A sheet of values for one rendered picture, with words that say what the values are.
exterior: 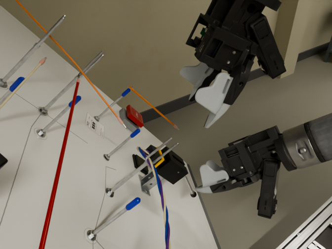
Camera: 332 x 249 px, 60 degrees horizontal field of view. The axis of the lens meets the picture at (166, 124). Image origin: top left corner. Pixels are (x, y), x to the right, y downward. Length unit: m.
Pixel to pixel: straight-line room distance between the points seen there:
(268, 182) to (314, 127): 0.13
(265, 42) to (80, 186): 0.34
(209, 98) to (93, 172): 0.22
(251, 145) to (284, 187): 1.69
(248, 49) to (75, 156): 0.31
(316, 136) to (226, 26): 0.24
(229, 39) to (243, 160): 0.24
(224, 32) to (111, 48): 1.94
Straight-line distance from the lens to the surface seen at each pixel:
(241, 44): 0.44
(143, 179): 0.60
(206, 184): 0.62
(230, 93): 0.45
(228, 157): 0.57
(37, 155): 0.43
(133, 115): 0.71
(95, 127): 0.60
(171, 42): 2.65
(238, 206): 2.03
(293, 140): 0.54
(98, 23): 2.23
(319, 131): 0.54
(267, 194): 0.58
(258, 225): 1.96
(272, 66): 0.49
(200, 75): 0.52
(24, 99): 0.50
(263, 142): 0.57
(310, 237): 1.70
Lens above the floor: 1.49
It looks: 33 degrees down
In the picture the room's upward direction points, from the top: straight up
